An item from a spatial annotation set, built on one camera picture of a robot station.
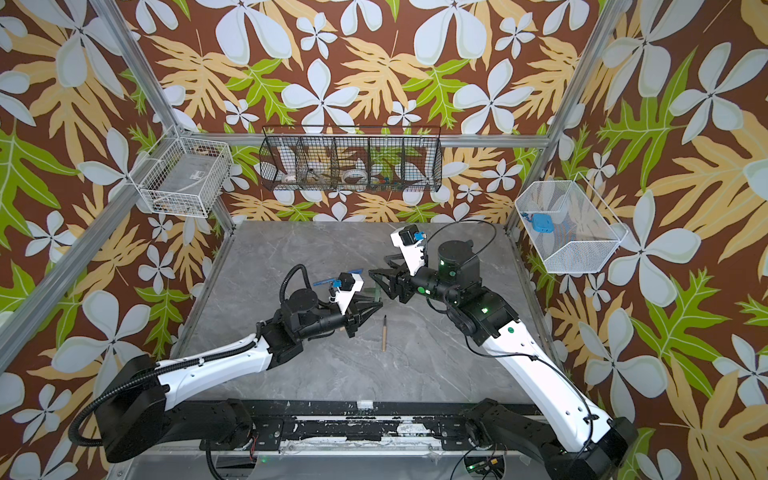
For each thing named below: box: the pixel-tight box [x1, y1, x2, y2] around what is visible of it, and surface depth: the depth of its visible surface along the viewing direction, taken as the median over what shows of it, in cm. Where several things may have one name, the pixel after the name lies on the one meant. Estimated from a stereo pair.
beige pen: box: [382, 314, 387, 352], surface depth 92 cm
